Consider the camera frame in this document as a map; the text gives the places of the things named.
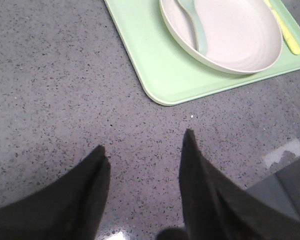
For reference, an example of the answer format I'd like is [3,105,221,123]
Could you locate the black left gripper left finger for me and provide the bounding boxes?
[0,145,111,240]

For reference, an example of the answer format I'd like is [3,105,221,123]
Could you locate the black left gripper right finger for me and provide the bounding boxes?
[179,129,300,240]

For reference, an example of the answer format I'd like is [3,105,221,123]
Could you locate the beige round plate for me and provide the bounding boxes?
[159,0,283,75]

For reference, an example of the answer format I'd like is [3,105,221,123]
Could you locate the yellow plastic fork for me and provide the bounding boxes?
[264,0,300,56]

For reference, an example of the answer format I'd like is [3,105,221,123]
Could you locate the light green serving tray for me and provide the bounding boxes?
[106,0,300,106]

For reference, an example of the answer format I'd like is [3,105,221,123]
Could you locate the pale green plastic spoon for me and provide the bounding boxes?
[178,0,208,55]

